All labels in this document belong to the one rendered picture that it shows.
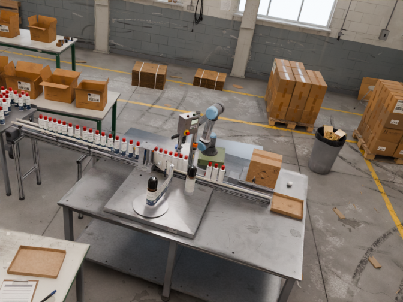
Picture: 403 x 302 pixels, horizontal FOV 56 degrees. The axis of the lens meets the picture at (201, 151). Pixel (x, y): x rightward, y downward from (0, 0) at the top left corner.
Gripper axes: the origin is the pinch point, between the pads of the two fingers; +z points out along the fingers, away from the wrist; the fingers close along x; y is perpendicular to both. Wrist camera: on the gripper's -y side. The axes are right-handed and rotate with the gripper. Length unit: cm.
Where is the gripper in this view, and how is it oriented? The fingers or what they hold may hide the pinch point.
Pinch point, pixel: (177, 147)
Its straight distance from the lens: 418.7
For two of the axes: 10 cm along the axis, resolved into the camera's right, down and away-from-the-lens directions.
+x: 1.0, -5.2, 8.5
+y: 9.8, 1.7, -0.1
